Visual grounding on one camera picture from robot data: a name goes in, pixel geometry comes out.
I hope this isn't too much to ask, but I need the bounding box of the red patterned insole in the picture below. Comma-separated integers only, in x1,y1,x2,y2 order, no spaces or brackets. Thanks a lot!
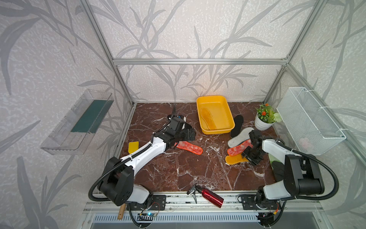
174,141,203,155
227,139,253,156

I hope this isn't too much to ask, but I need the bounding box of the yellow insole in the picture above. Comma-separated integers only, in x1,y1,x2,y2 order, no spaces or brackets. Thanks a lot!
225,154,248,165
200,107,217,130

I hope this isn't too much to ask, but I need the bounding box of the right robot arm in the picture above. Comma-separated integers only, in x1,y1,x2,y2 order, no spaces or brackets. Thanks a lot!
242,130,339,204

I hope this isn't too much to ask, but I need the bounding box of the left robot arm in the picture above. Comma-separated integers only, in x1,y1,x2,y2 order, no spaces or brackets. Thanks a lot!
88,116,196,207

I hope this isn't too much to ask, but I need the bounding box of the yellow plastic storage box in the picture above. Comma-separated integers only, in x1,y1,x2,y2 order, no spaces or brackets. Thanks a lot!
196,95,234,135

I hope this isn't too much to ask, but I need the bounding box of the black insole left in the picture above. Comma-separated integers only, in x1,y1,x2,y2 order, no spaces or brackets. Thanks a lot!
167,114,186,122

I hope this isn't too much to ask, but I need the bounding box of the black insole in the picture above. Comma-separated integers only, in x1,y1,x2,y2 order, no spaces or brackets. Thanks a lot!
230,114,244,138
167,114,186,122

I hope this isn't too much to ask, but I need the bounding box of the grey felt insole right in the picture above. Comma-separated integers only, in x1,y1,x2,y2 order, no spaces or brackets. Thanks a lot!
228,127,254,148

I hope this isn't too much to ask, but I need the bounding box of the black green work glove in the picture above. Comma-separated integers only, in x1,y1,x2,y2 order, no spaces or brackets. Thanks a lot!
268,154,285,182

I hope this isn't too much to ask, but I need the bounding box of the potted plant white pot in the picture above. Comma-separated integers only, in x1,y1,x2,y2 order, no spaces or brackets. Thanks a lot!
254,104,283,131

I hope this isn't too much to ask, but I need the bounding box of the black insole right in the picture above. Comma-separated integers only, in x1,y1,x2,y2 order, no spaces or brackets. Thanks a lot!
230,114,244,138

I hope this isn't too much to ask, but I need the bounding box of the yellow scraper tool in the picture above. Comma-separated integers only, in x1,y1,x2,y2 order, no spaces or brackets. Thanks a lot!
128,141,139,154

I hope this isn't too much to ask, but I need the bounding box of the red spray bottle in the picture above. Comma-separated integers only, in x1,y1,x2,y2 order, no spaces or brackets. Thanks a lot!
187,184,224,208

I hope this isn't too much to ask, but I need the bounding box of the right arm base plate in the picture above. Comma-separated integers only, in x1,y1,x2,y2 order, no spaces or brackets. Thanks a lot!
237,194,282,212

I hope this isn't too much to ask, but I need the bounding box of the white wire mesh basket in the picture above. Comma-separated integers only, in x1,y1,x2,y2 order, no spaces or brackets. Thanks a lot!
277,87,347,156

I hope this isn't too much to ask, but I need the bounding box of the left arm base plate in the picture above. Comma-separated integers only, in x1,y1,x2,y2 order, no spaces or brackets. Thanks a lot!
127,194,167,211

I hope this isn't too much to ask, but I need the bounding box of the wooden handle tool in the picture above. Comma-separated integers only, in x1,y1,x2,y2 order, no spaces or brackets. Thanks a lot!
117,203,126,220

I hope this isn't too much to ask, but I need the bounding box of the clear plastic wall shelf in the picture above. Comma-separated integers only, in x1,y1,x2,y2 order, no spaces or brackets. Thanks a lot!
41,89,114,156

